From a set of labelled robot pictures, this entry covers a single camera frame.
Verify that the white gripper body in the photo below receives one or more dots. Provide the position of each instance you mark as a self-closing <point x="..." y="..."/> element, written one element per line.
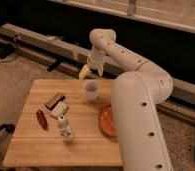
<point x="96" y="58"/>

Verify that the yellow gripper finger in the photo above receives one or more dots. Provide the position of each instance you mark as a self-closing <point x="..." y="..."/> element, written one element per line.
<point x="85" y="71"/>

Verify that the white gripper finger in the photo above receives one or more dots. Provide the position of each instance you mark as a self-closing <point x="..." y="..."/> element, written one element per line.
<point x="100" y="71"/>

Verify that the small white bottle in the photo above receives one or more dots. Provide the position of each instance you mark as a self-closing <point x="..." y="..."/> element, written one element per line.
<point x="65" y="129"/>

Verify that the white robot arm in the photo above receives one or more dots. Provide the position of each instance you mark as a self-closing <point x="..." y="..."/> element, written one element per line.
<point x="134" y="97"/>

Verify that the translucent plastic cup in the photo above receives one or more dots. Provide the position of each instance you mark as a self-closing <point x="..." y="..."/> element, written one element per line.
<point x="91" y="88"/>

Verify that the brown chocolate bar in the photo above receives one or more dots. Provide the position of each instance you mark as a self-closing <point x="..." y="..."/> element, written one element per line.
<point x="52" y="102"/>

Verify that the white small box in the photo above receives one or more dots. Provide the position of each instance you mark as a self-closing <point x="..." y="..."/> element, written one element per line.
<point x="59" y="109"/>

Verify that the orange round plate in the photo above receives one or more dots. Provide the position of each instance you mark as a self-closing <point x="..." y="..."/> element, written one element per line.
<point x="106" y="121"/>

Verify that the dark red pepper toy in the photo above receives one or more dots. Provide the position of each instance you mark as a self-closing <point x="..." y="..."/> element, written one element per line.
<point x="42" y="119"/>

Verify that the metal floor rail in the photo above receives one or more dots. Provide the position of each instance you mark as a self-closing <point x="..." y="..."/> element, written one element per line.
<point x="105" y="50"/>

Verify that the black table leg bracket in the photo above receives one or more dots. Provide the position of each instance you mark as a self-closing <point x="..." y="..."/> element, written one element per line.
<point x="9" y="128"/>

